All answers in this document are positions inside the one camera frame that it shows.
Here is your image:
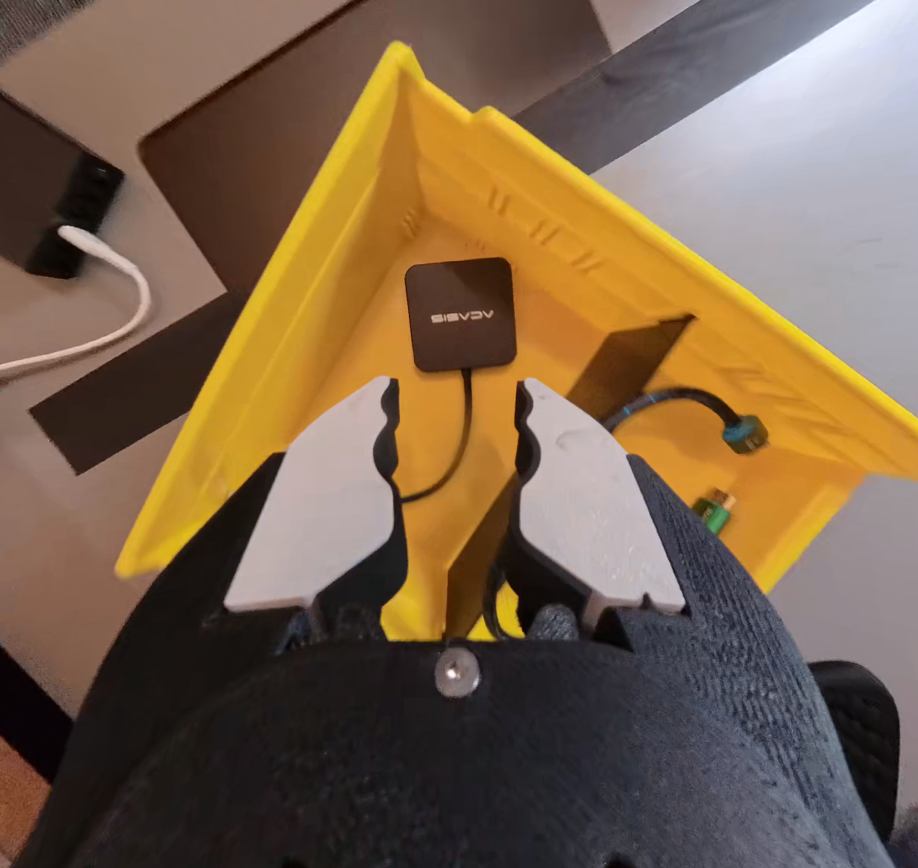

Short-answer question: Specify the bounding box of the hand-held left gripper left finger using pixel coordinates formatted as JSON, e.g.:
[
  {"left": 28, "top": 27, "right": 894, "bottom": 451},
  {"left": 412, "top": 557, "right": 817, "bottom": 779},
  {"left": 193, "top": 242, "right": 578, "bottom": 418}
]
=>
[{"left": 222, "top": 375, "right": 410, "bottom": 625}]

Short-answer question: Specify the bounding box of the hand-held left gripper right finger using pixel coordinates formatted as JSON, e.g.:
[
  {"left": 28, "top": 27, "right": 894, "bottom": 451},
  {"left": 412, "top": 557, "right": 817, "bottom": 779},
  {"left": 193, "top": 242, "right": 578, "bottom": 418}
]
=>
[{"left": 504, "top": 377, "right": 688, "bottom": 631}]

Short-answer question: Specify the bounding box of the thin black cable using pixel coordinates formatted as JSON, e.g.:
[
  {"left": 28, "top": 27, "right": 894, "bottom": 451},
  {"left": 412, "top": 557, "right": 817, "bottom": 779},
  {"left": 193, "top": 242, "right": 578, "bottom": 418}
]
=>
[{"left": 398, "top": 368, "right": 476, "bottom": 503}]

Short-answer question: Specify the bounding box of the short green plug hdmi cable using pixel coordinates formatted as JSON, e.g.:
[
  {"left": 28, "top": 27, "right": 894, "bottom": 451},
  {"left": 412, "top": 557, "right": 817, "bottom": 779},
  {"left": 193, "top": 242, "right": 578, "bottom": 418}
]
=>
[{"left": 601, "top": 386, "right": 772, "bottom": 535}]

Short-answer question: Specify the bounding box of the black square hub adapter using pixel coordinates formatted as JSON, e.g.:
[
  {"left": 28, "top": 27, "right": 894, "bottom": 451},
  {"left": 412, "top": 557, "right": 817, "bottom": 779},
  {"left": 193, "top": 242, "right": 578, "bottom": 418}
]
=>
[{"left": 404, "top": 257, "right": 519, "bottom": 374}]

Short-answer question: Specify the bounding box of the yellow plastic bin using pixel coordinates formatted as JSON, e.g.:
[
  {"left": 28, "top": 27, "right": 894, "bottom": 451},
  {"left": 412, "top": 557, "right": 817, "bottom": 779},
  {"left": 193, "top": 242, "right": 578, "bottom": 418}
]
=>
[{"left": 113, "top": 40, "right": 918, "bottom": 643}]

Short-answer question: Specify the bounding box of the black power strip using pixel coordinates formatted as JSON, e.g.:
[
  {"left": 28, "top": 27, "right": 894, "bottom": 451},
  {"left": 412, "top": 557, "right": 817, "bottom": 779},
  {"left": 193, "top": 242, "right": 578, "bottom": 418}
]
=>
[{"left": 25, "top": 153, "right": 126, "bottom": 281}]

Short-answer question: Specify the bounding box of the white cable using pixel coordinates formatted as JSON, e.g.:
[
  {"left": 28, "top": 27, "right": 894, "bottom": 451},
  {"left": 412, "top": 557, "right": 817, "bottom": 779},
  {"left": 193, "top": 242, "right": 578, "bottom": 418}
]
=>
[{"left": 0, "top": 225, "right": 153, "bottom": 381}]

